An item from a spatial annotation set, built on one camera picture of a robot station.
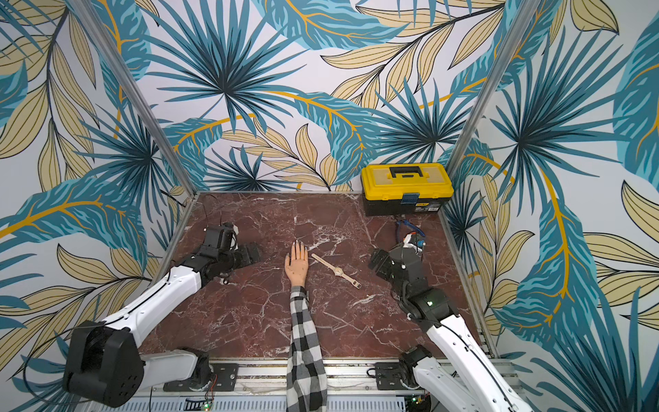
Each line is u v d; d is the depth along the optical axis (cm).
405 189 101
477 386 41
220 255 66
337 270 95
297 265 94
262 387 72
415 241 63
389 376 74
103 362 39
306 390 67
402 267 52
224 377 74
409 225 109
